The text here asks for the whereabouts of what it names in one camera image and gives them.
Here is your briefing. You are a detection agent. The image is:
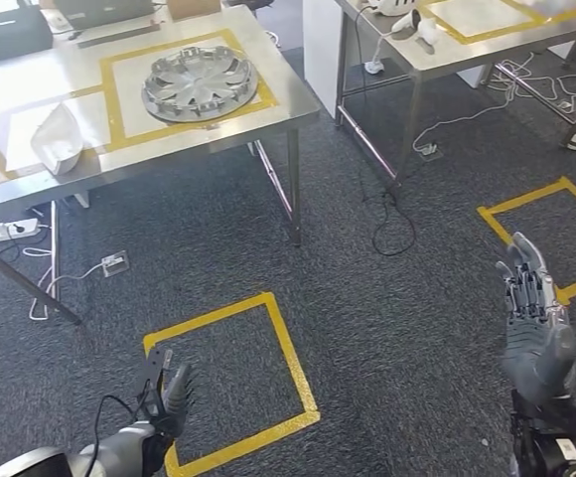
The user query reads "white plastic shell part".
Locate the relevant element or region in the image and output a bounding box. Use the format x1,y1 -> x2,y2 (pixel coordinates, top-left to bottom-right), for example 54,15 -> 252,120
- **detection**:
30,101 -> 84,177

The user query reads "brown cardboard box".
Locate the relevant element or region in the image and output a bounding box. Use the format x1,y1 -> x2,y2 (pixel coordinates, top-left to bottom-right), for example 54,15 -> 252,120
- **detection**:
167,0 -> 222,21

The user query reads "steel frame table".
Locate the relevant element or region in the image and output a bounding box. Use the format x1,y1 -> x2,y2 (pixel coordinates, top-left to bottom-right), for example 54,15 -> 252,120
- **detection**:
334,0 -> 576,194

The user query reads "grey laptop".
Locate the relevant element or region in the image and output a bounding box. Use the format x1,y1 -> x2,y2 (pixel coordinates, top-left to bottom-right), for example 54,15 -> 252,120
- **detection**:
52,0 -> 156,31

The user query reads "yellow tape outline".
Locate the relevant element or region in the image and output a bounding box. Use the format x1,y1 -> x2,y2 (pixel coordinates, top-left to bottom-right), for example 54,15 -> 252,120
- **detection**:
419,0 -> 576,46
0,27 -> 279,186

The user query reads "large round metal part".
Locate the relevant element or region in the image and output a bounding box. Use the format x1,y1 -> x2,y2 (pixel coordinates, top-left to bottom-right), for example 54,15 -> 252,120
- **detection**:
141,44 -> 260,124

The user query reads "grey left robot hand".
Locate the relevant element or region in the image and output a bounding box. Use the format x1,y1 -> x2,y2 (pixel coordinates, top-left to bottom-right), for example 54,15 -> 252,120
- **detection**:
159,364 -> 194,439

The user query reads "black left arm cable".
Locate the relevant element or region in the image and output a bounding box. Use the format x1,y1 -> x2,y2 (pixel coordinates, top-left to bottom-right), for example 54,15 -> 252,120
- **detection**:
85,395 -> 139,477

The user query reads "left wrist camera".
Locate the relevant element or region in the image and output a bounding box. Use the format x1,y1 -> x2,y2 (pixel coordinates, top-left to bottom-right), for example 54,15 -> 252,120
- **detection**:
136,347 -> 174,422

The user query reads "grey metal bar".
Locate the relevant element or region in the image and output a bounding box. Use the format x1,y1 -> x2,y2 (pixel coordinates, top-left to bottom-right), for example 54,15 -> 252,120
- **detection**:
76,21 -> 163,50

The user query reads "black soft case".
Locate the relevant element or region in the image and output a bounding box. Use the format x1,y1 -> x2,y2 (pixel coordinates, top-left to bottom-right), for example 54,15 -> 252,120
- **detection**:
0,5 -> 55,66

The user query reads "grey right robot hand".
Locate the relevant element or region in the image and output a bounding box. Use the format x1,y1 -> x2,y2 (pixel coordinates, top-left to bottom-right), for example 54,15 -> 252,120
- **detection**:
495,232 -> 576,402

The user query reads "steel workbench table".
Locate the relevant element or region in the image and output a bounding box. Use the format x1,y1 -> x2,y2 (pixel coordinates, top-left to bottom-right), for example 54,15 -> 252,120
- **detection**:
0,3 -> 322,327

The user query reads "black floor cable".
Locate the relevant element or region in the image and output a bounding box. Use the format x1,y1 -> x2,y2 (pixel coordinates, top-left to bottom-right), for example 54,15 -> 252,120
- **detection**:
355,6 -> 417,258

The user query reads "white floor cable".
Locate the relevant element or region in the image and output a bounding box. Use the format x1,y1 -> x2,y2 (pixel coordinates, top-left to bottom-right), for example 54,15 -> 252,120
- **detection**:
29,246 -> 106,323
411,56 -> 576,156

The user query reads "yellow floor tape square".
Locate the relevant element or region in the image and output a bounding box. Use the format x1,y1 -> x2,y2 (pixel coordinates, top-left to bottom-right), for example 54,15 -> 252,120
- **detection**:
476,175 -> 576,307
142,291 -> 321,477

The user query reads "white panel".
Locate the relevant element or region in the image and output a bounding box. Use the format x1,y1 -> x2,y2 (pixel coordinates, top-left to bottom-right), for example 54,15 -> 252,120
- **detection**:
302,0 -> 349,120

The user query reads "metal floor socket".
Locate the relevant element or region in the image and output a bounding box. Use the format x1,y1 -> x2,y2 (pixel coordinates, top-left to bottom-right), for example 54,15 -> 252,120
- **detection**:
101,249 -> 131,278

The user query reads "white handheld device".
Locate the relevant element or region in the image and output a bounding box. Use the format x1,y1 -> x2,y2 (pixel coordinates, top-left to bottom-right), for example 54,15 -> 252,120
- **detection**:
365,7 -> 440,75

